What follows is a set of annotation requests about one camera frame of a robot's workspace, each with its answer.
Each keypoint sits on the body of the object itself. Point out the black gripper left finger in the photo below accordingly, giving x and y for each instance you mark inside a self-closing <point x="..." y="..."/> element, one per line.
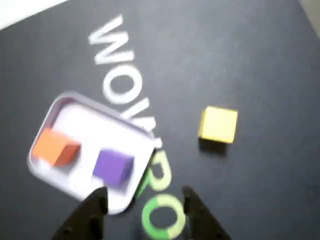
<point x="85" y="220"/>

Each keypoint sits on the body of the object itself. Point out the orange cube block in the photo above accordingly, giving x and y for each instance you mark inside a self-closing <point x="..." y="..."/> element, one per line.
<point x="52" y="147"/>

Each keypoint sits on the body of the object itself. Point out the white rectangular metal tray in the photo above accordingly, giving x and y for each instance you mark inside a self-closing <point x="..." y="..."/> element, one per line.
<point x="100" y="125"/>

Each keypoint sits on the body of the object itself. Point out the purple cube block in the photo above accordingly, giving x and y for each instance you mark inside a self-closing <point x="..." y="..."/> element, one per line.
<point x="112" y="166"/>

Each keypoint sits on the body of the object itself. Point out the black mat with WOWROBO print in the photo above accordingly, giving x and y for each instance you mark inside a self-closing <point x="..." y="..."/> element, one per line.
<point x="225" y="62"/>

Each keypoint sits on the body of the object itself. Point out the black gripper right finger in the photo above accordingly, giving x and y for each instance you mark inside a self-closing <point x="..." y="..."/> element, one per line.
<point x="202" y="220"/>

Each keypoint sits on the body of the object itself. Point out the yellow cube block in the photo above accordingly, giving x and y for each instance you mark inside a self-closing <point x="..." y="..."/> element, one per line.
<point x="218" y="125"/>

